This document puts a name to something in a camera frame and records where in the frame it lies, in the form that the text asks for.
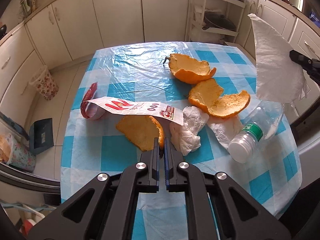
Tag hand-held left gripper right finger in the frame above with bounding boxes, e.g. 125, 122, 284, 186
164, 137, 292, 240

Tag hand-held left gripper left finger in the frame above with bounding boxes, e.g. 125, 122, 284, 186
27, 137, 160, 240

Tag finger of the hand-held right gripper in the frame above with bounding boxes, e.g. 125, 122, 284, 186
303, 66, 320, 83
289, 50, 320, 67

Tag large white paper towel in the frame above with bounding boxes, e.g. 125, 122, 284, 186
247, 13, 309, 105

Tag small orange peel piece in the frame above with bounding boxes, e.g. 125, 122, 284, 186
116, 115, 165, 153

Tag white tissue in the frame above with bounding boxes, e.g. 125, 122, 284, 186
170, 106, 210, 156
207, 116, 248, 153

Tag red white paper wrapper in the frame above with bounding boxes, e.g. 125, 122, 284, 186
80, 82, 184, 126

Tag clear bottle green label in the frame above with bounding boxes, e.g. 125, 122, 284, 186
229, 100, 285, 164

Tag long curled orange peel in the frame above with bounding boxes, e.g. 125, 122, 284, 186
188, 78, 251, 118

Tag cupped orange peel with stem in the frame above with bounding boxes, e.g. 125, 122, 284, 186
168, 53, 217, 84

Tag floral bin with liner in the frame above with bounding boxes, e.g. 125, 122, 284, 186
0, 132, 37, 173

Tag blue checkered covered table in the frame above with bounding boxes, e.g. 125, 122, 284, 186
60, 41, 303, 240

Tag cream drawer cabinets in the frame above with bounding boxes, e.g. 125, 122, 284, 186
235, 0, 320, 85

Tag black pan with glass lid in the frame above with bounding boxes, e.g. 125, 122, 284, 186
202, 11, 237, 32

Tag clear plastic table sheet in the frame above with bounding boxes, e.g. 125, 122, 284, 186
94, 41, 240, 98

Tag white storage rack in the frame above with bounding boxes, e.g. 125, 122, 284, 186
186, 0, 247, 43

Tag dark dustpan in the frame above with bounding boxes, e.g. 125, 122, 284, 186
29, 118, 54, 154

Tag floral waste basket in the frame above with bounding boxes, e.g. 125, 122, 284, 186
29, 65, 60, 101

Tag cream base cabinets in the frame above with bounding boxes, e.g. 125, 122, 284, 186
0, 0, 193, 110

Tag metal utensil rack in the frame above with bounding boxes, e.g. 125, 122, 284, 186
17, 0, 38, 17

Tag metal sliding door frame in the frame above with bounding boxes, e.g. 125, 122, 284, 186
0, 164, 62, 198

